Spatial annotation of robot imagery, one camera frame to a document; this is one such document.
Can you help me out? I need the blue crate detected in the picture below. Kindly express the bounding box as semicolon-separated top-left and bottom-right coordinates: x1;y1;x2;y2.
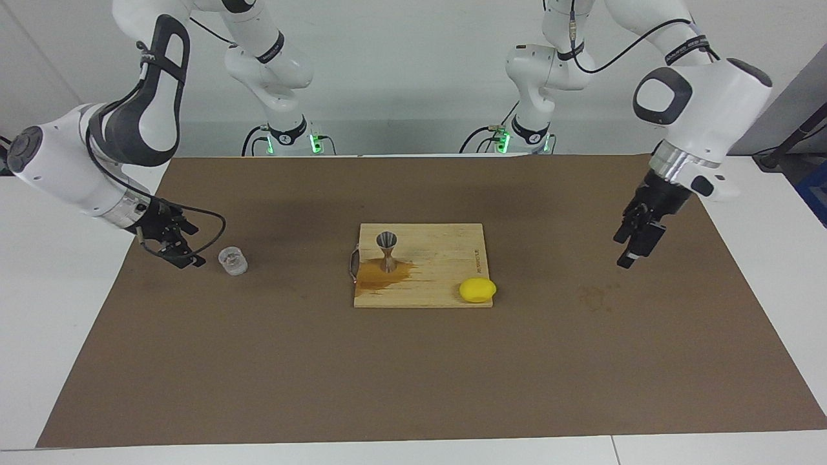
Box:
796;161;827;228

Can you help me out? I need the brown table mat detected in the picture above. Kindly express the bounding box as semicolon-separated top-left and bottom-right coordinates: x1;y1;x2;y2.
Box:
36;155;827;448

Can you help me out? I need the metal double jigger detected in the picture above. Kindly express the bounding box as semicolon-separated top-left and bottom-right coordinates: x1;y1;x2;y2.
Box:
376;231;399;273

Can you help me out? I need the yellow lemon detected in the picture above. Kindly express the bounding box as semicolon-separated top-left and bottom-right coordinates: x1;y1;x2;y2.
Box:
459;277;497;304

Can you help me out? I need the small clear glass cup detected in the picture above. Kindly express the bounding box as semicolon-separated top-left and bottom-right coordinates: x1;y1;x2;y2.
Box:
218;246;249;276

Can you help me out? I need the black stand leg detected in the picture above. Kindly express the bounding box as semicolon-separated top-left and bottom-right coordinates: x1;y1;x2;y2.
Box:
753;103;827;172

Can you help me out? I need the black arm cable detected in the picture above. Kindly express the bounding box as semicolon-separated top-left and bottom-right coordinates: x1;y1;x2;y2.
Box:
569;0;718;73
84;16;227;262

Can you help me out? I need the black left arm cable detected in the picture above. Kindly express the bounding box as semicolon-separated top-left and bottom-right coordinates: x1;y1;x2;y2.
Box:
569;0;718;73

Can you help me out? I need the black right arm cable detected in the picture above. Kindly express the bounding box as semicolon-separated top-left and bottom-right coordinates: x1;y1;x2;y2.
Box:
84;16;227;262

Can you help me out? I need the wooden cutting board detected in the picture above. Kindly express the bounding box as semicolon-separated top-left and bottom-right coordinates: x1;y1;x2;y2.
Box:
349;223;494;308

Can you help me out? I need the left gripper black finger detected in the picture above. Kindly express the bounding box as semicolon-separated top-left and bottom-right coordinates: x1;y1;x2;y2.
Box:
617;223;666;269
614;205;650;243

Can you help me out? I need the left arm base cable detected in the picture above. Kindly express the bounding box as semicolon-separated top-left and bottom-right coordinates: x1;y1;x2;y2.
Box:
460;96;521;154

